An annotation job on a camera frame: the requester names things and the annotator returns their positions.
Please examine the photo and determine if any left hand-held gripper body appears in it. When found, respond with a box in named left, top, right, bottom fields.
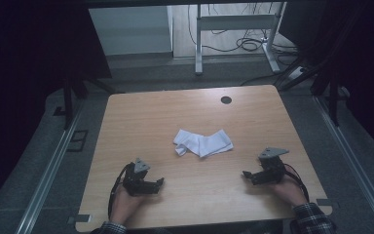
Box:
left=122, top=158, right=153, bottom=197

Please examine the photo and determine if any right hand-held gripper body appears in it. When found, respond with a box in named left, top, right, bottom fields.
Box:
left=256, top=146, right=290, bottom=185

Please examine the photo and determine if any white sock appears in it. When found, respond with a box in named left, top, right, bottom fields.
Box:
left=172, top=129, right=235, bottom=159

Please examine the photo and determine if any person's left hand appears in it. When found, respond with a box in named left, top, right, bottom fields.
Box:
left=110, top=184, right=148, bottom=226

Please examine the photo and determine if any person's right hand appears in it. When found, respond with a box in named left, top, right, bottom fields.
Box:
left=267, top=174, right=308, bottom=208

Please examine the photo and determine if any dark metal stand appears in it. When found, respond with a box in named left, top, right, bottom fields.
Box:
left=311, top=62, right=353, bottom=128
left=52, top=75, right=117, bottom=131

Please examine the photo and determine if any white power strip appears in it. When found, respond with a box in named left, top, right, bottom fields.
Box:
left=286, top=65, right=308, bottom=81

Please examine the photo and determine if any pale grey panel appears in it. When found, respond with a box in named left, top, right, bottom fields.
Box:
left=88, top=5, right=173, bottom=57

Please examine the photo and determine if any left hand-held gripper black cable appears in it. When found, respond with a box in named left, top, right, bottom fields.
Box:
left=107, top=163, right=133, bottom=220

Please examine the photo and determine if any hand-held gripper black cable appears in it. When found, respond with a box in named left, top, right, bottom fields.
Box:
left=107, top=163, right=133, bottom=220
left=283, top=163, right=311, bottom=203

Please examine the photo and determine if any right hand-held gripper black cable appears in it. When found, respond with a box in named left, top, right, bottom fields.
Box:
left=283, top=163, right=311, bottom=203

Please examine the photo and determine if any black square floor bracket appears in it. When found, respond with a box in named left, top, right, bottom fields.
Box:
left=65, top=130, right=90, bottom=153

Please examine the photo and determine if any long metal floor rail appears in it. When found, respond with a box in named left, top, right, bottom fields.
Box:
left=314, top=96, right=374, bottom=226
left=14, top=98, right=86, bottom=234

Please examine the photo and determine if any tangle of black floor cables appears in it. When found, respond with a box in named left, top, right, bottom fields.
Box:
left=187, top=3, right=299, bottom=66

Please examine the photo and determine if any white metal desk frame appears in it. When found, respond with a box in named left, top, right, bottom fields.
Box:
left=194, top=1, right=287, bottom=77

